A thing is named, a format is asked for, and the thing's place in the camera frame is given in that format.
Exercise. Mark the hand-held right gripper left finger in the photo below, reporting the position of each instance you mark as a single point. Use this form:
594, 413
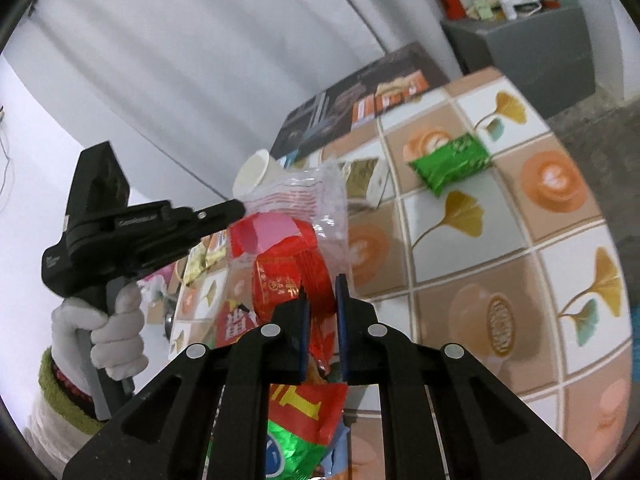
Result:
304, 340

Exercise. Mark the grey cabinet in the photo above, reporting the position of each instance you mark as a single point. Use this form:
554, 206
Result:
525, 50

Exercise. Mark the yellow green snack packet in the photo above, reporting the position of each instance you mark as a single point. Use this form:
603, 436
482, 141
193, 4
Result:
202, 262

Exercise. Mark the green snack bag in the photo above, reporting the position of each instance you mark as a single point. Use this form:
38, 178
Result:
290, 455

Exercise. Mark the white paper cup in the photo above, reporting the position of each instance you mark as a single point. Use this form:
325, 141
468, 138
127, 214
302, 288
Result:
255, 175

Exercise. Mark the grey curtain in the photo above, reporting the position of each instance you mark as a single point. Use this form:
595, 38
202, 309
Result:
200, 60

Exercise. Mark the small green foil packet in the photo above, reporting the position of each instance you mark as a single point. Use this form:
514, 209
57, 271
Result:
452, 162

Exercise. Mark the person's left forearm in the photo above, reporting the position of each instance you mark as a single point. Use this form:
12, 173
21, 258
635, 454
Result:
65, 400

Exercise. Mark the red yellow snack bag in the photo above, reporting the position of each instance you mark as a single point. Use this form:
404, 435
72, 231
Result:
305, 410

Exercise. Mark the dark printed poster board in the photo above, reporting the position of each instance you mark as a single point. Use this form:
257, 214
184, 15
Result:
350, 95

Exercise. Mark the small gold box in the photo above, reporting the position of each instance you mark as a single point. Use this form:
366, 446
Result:
367, 177

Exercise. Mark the small pale green box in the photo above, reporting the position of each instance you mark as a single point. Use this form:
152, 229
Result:
482, 10

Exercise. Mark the person's left hand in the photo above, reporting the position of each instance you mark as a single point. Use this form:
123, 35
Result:
120, 345

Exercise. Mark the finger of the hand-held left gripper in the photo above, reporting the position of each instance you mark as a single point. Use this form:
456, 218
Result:
215, 212

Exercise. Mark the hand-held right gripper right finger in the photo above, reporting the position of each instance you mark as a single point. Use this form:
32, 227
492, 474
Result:
342, 330

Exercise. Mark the clear plastic wrapper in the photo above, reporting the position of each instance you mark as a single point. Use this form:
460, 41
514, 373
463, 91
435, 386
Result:
310, 200

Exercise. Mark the red foil packet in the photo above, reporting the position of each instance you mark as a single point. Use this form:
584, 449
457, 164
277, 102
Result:
290, 280

